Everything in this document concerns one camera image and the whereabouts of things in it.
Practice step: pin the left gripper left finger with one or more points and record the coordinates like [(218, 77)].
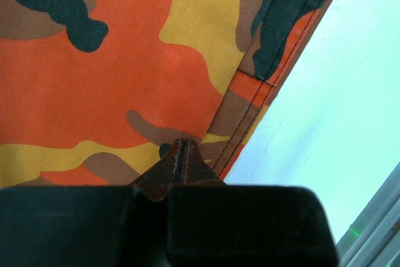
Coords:
[(84, 226)]

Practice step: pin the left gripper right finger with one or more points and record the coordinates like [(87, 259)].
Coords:
[(224, 225)]

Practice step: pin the orange camouflage trousers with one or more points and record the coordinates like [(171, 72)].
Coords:
[(93, 92)]

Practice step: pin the aluminium rail frame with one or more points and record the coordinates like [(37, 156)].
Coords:
[(373, 239)]

